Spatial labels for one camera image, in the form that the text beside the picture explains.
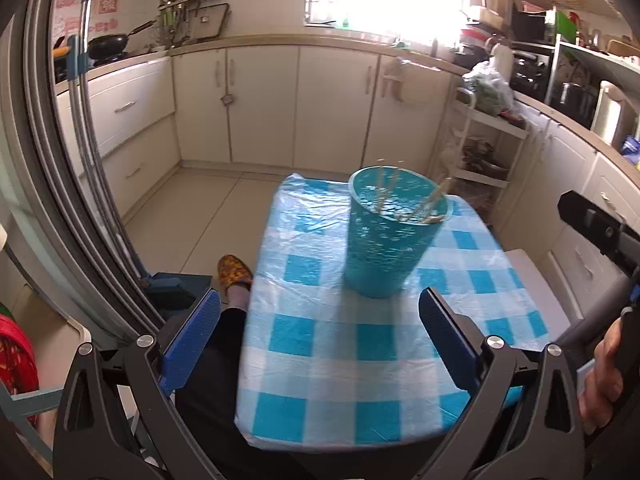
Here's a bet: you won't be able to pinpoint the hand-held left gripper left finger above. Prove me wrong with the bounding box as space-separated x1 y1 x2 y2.
52 289 222 480

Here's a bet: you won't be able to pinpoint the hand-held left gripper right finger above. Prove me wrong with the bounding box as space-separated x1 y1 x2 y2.
419 287 587 480

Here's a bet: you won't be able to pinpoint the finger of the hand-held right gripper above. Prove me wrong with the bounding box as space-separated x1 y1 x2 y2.
557 190 626 267

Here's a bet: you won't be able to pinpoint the teal perforated plastic basket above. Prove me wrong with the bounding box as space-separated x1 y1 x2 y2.
342 165 454 300

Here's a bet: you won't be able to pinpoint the bundle of wooden chopsticks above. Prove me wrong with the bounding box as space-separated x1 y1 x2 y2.
372 157 453 226

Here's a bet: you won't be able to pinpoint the person's right hand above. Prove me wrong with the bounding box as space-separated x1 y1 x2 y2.
577 316 627 437

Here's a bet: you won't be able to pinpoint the white base cabinet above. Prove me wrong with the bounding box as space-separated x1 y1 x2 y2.
492 95 640 322
170 42 462 172
55 56 182 222

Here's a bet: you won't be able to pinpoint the blue headed mop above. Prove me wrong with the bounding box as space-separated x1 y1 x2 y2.
67 0 213 323

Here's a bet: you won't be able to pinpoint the person's leg in black pants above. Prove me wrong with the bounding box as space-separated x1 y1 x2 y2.
175 285 301 480

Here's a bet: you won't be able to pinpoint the yellow patterned slipper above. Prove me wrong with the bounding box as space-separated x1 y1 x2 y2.
217 254 254 306

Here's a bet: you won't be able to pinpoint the blue checkered tablecloth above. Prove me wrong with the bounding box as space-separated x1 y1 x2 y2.
234 172 551 450

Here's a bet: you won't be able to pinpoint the white electric thermo pot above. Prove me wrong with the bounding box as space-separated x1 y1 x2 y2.
592 80 639 147

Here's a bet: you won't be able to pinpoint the black rice cooker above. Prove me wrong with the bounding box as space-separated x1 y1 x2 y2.
555 82 599 129

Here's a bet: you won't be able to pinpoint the white trolley cart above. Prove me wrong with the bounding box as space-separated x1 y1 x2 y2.
432 87 532 227

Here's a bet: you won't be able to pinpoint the black countertop appliance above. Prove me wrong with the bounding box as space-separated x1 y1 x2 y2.
510 50 552 102

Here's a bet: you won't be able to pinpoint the plastic bag of vegetables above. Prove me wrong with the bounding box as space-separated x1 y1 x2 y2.
462 60 519 117

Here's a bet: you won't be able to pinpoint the white countertop shelf rack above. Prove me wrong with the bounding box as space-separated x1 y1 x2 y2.
545 39 640 112

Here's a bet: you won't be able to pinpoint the green cutting board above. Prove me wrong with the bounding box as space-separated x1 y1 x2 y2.
555 10 574 47

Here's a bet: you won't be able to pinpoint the black microwave oven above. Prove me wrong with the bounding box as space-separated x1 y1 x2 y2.
510 7 557 46

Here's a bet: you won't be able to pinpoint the white over-door hanger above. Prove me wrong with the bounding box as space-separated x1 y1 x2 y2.
380 57 409 104

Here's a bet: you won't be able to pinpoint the black wok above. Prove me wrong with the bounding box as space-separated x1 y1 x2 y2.
87 20 159 61

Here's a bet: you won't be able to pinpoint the black hanging tray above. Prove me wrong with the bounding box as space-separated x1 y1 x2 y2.
192 2 231 44

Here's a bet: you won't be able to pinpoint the grey sliding door frame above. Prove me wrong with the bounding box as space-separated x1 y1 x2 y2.
0 0 167 356

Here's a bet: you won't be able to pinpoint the wall utensil rack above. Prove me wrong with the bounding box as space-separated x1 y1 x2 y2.
157 0 231 47

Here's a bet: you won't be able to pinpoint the red paper wall decals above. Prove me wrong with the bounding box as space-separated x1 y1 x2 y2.
55 0 122 36

